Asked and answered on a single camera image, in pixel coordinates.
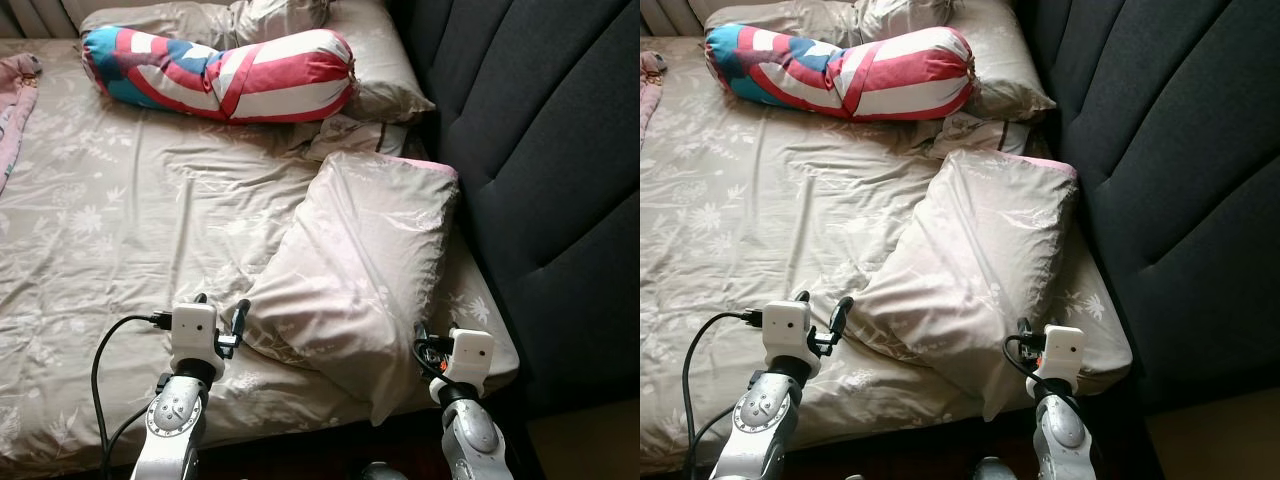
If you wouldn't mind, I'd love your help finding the beige floral pillow pink edge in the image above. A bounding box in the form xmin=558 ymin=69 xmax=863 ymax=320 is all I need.
xmin=243 ymin=150 xmax=461 ymax=426
xmin=850 ymin=148 xmax=1079 ymax=423

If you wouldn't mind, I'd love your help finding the beige floral bed sheet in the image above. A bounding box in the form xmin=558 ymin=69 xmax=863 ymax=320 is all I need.
xmin=0 ymin=38 xmax=521 ymax=471
xmin=640 ymin=35 xmax=1134 ymax=471

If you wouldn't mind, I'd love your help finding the small beige floral pillow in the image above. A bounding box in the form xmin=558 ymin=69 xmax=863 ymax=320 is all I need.
xmin=925 ymin=112 xmax=1031 ymax=161
xmin=303 ymin=113 xmax=409 ymax=163

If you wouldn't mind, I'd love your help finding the red white blue bolster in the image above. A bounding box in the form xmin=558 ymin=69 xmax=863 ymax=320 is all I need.
xmin=703 ymin=23 xmax=976 ymax=122
xmin=80 ymin=27 xmax=356 ymax=124

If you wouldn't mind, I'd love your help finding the pink cartoon print blanket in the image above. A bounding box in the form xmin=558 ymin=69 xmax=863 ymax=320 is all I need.
xmin=640 ymin=50 xmax=669 ymax=131
xmin=0 ymin=52 xmax=43 ymax=193

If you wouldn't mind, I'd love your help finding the beige pleated curtain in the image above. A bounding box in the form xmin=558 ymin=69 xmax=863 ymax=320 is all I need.
xmin=0 ymin=0 xmax=81 ymax=39
xmin=640 ymin=0 xmax=701 ymax=36

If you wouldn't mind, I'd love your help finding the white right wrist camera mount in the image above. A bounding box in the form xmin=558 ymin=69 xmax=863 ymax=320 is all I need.
xmin=443 ymin=328 xmax=495 ymax=393
xmin=1035 ymin=325 xmax=1087 ymax=393

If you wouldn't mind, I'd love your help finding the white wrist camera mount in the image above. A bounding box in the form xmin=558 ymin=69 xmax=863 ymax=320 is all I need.
xmin=763 ymin=301 xmax=816 ymax=381
xmin=168 ymin=303 xmax=223 ymax=383
xmin=1035 ymin=325 xmax=1087 ymax=393
xmin=443 ymin=328 xmax=495 ymax=393

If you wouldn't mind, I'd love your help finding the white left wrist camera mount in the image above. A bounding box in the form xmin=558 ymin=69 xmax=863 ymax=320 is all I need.
xmin=763 ymin=301 xmax=816 ymax=381
xmin=168 ymin=303 xmax=223 ymax=383

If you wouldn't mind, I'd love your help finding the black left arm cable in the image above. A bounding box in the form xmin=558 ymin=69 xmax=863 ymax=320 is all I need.
xmin=681 ymin=310 xmax=769 ymax=480
xmin=91 ymin=312 xmax=176 ymax=480

